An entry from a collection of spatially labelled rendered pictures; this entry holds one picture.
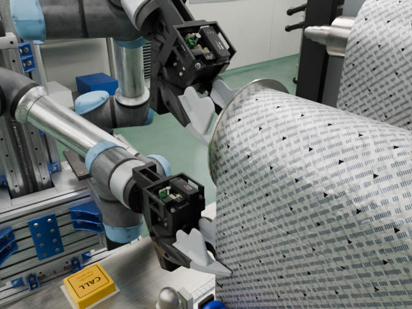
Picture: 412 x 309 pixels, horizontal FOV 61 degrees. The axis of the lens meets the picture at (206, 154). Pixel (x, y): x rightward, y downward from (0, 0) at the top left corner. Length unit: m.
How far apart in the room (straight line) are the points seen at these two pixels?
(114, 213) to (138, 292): 0.15
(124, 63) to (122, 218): 0.57
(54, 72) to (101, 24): 3.48
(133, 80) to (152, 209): 0.71
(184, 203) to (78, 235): 0.97
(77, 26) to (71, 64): 3.51
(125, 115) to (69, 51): 2.92
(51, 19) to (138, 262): 0.48
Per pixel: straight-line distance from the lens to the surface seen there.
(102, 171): 0.63
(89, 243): 1.46
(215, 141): 0.38
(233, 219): 0.41
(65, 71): 4.13
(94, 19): 0.63
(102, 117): 1.24
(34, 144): 1.34
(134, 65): 1.12
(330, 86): 0.74
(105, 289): 0.70
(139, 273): 0.75
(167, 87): 0.46
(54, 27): 0.64
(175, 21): 0.47
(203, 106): 0.43
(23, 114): 0.87
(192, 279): 0.72
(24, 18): 0.64
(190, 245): 0.48
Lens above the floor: 1.44
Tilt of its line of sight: 28 degrees down
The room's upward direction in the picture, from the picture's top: straight up
